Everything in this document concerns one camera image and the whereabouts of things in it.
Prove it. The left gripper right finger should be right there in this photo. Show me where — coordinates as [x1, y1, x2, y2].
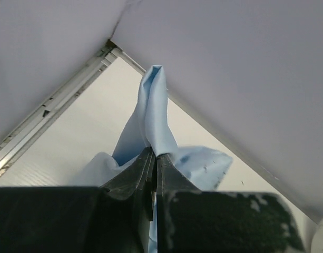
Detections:
[156, 155, 305, 252]

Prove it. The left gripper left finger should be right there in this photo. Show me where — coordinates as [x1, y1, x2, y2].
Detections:
[0, 148, 156, 252]

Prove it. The light blue pillowcase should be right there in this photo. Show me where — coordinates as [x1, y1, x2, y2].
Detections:
[72, 65, 232, 252]

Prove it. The white pillow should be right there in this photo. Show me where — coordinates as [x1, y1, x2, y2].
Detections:
[310, 218, 323, 253]

